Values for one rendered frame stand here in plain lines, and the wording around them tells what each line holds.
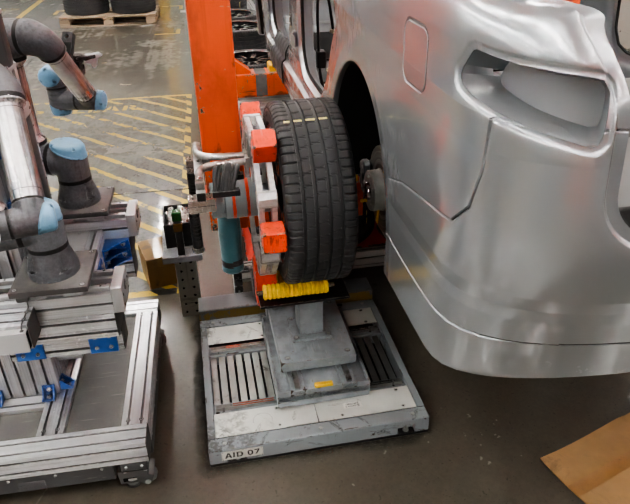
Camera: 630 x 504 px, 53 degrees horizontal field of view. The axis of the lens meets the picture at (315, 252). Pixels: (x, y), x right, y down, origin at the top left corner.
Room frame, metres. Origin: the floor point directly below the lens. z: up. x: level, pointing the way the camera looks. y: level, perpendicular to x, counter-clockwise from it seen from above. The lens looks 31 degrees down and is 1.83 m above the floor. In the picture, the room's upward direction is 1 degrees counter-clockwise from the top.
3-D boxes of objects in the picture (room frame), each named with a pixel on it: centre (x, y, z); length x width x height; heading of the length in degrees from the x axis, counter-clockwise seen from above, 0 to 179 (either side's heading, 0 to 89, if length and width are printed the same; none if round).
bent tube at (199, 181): (1.95, 0.30, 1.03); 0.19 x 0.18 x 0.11; 101
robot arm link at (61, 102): (2.40, 0.96, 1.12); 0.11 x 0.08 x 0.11; 84
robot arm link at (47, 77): (2.40, 0.98, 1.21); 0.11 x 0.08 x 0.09; 174
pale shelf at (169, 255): (2.53, 0.61, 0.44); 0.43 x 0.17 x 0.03; 11
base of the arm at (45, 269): (1.64, 0.80, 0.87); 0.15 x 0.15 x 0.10
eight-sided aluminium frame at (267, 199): (2.07, 0.20, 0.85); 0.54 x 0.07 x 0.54; 11
